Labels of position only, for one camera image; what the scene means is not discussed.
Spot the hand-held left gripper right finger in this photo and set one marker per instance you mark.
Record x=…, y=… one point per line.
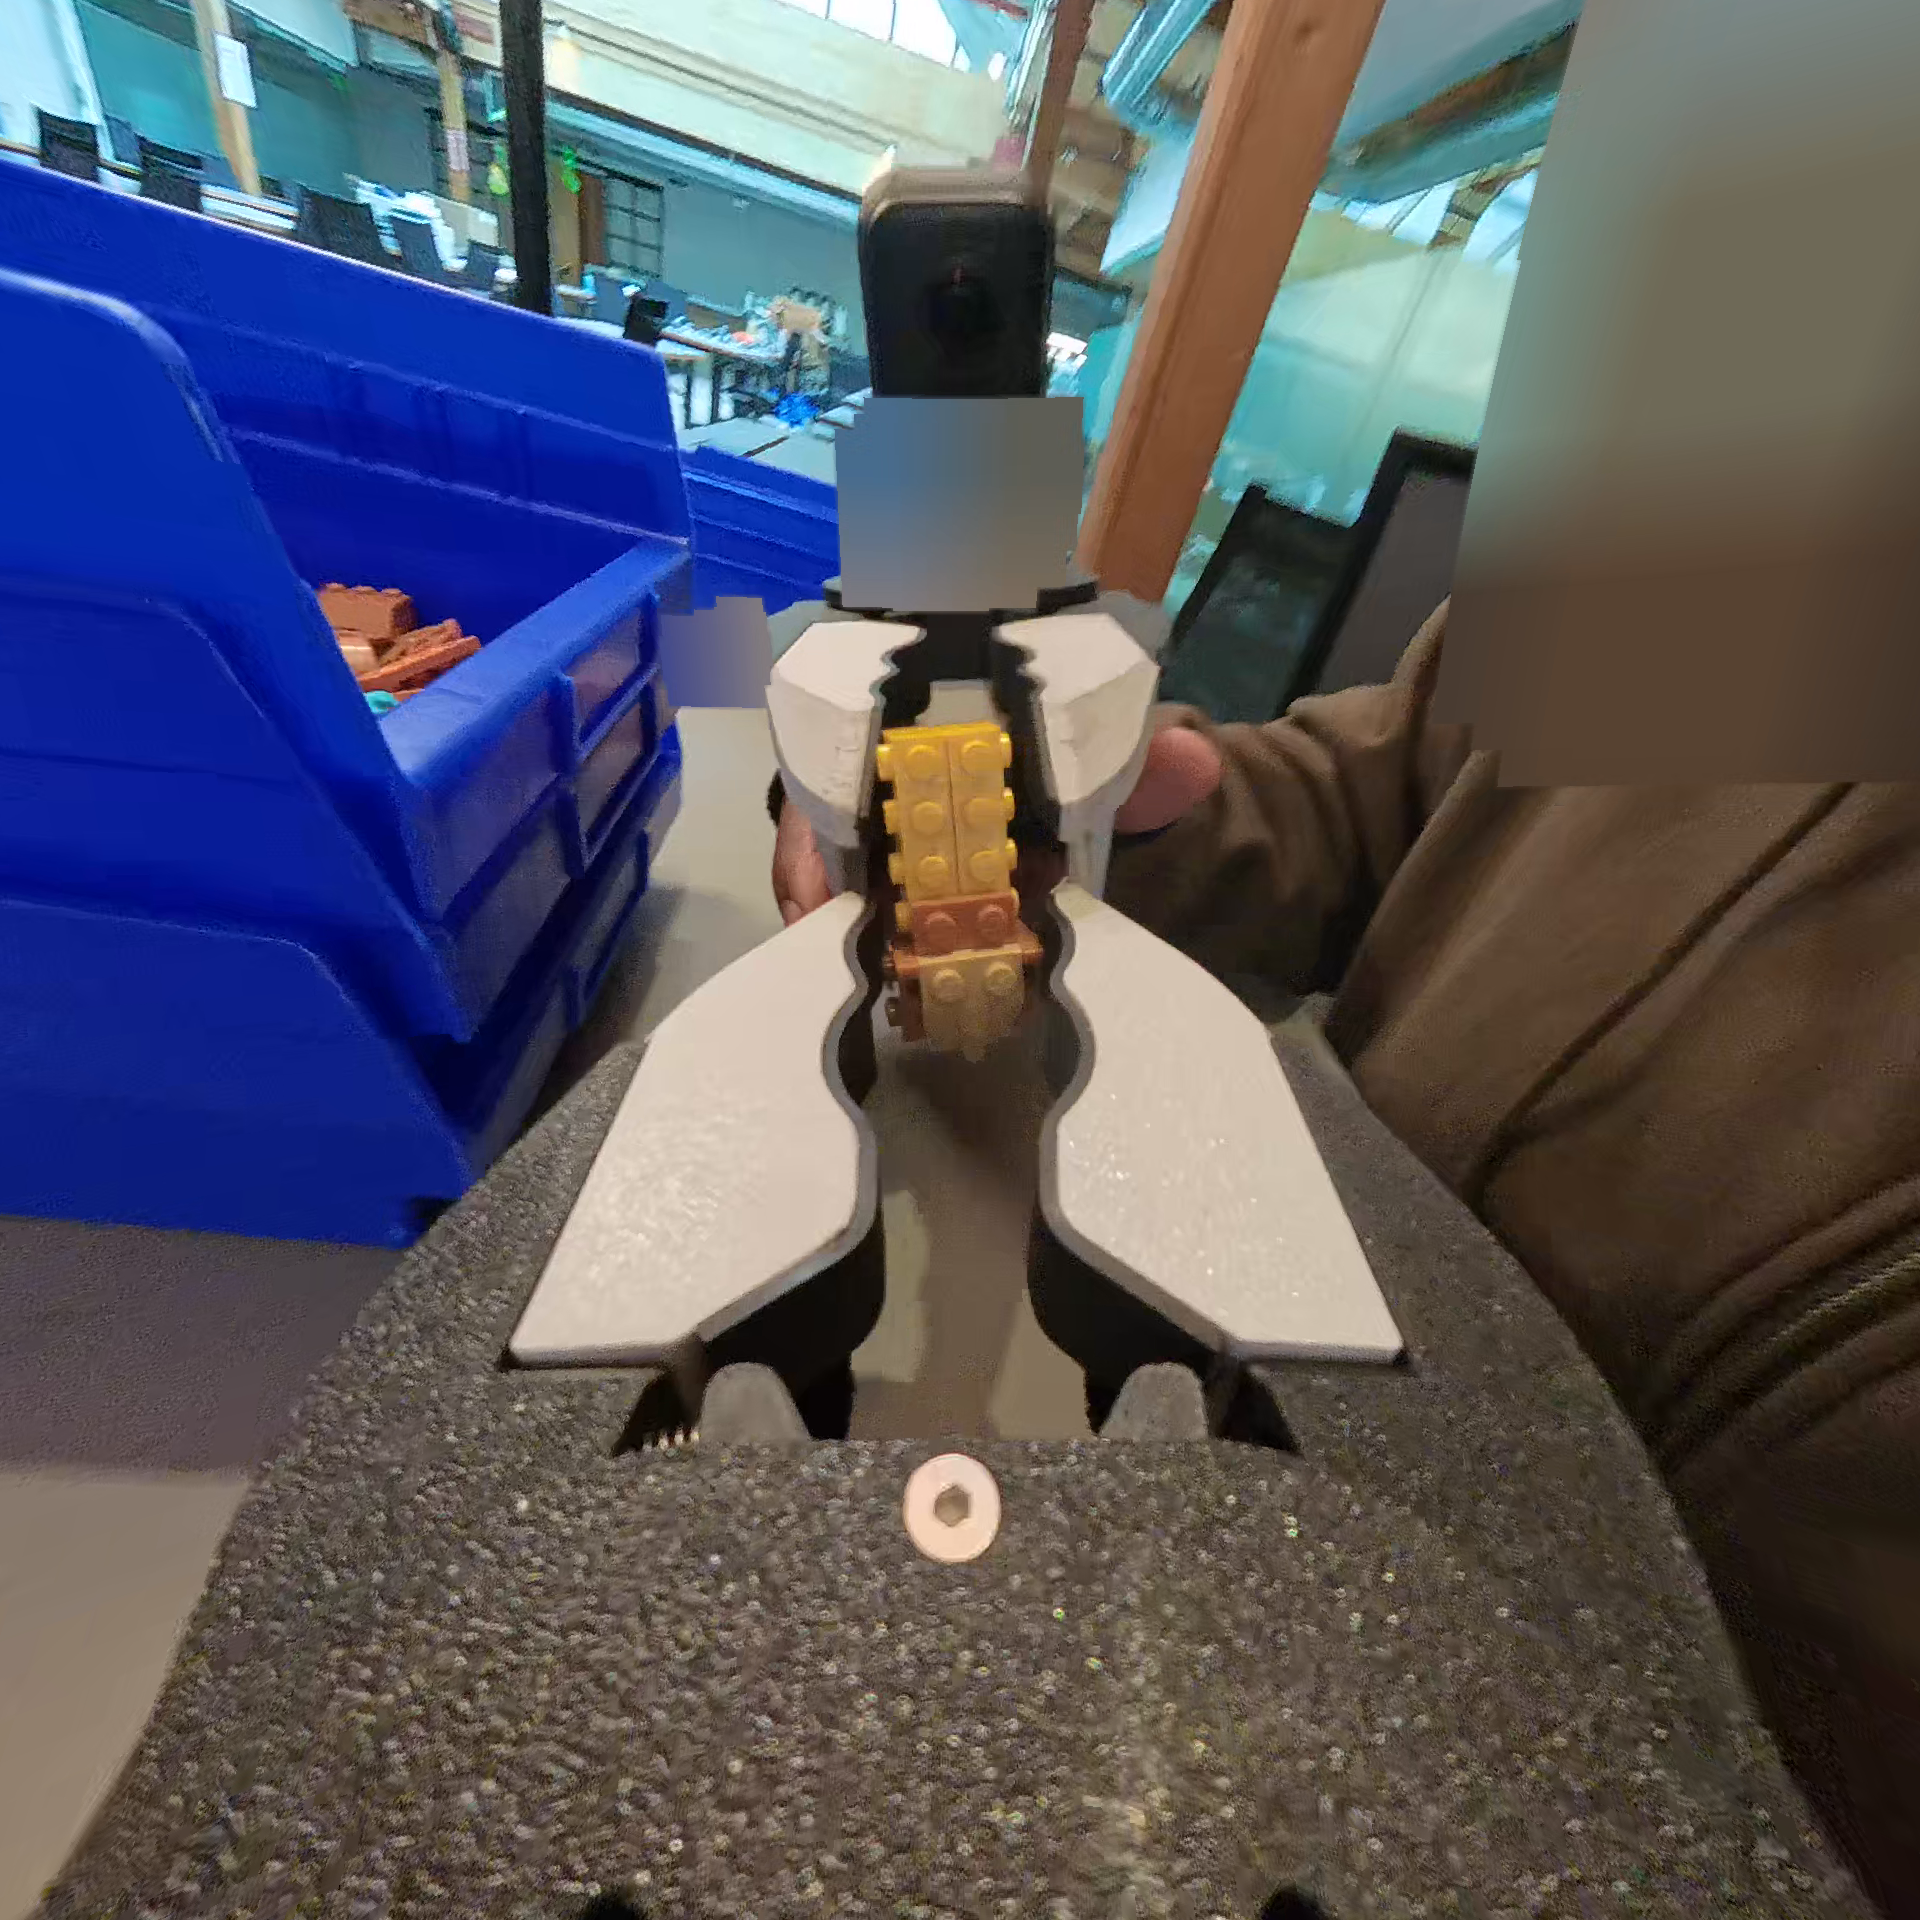
x=1214, y=1171

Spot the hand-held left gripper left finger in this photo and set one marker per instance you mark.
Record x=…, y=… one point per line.
x=705, y=1184

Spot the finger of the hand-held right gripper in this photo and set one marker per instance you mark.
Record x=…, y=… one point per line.
x=826, y=720
x=1095, y=706

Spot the orange yellow brick train model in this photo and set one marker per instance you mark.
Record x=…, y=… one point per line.
x=953, y=839

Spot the blue plastic bin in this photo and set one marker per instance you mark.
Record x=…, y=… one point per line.
x=511, y=885
x=764, y=525
x=225, y=1079
x=148, y=452

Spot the person's right hand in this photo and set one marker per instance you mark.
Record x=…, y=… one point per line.
x=1178, y=781

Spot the black mesh chair back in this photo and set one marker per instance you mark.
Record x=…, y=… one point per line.
x=1260, y=615

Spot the wooden pillar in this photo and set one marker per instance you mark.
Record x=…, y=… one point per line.
x=1214, y=301

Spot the pile of loose toy bricks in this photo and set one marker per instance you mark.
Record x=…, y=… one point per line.
x=399, y=646

